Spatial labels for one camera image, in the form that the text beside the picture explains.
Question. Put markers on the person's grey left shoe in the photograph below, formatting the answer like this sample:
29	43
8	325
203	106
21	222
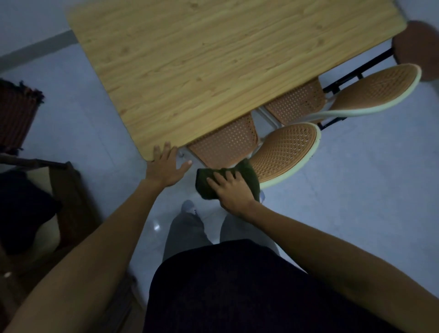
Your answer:
188	206

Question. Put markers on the person's dark shirt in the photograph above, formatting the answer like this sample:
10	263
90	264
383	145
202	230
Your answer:
247	291

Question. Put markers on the dark red fringed rug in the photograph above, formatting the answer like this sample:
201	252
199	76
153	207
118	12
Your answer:
15	115

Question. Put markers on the orange mesh chair white rim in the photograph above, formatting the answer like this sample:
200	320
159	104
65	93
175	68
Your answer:
284	152
373	91

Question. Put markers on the person's grey shoe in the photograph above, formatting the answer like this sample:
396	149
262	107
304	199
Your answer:
188	206
262	196

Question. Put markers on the person's right hand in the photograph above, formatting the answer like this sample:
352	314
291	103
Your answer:
235	195

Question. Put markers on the black metal table frame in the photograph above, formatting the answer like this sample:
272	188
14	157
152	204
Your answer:
358	72

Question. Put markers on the dark blue cushion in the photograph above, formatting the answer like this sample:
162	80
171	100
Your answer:
24	212

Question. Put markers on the person's left hand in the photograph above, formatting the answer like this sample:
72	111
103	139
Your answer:
164	169

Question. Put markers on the person's left thumb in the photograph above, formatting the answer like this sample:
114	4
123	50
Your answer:
184	166

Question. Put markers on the round brown stool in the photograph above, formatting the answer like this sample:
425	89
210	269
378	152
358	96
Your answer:
416	48

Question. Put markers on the person's grey trousers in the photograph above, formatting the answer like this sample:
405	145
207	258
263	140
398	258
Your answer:
185	233

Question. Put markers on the person's left middle finger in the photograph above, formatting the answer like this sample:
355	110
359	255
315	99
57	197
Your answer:
167	150

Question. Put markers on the brown wooden armchair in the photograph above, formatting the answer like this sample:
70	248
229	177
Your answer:
73	205

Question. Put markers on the person's left forearm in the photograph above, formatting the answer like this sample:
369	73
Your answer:
85	260

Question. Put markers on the person's right little finger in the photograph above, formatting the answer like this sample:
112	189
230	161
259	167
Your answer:
238	176

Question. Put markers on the dark green cleaning cloth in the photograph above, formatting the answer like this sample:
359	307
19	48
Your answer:
205	187

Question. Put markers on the person's right forearm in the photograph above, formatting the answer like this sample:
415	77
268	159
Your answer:
336	260

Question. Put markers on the person's grey right shoe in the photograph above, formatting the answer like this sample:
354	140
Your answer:
262	196

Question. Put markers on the person's right middle finger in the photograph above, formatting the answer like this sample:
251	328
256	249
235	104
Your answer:
220	177

